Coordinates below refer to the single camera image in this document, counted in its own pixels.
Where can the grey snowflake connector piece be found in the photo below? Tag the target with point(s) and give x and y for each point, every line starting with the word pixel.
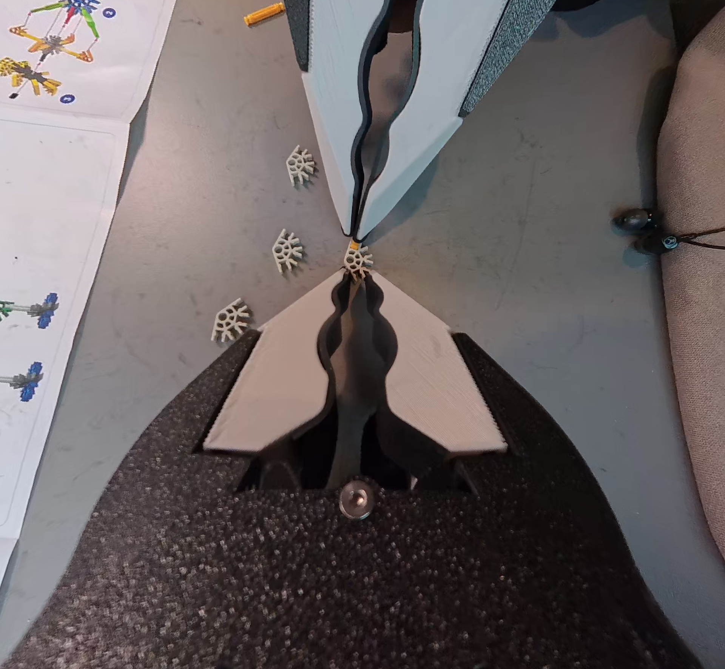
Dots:
pixel 289 250
pixel 358 260
pixel 230 319
pixel 300 165

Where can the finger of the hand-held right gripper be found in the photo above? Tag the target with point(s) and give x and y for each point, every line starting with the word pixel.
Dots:
pixel 334 85
pixel 447 85

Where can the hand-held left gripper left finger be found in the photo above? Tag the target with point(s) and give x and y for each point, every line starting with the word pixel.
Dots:
pixel 272 391

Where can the white building instruction sheet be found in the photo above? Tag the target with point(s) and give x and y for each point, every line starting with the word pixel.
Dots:
pixel 51 199

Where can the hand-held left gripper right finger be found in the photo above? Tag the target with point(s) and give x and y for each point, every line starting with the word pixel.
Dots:
pixel 436 391

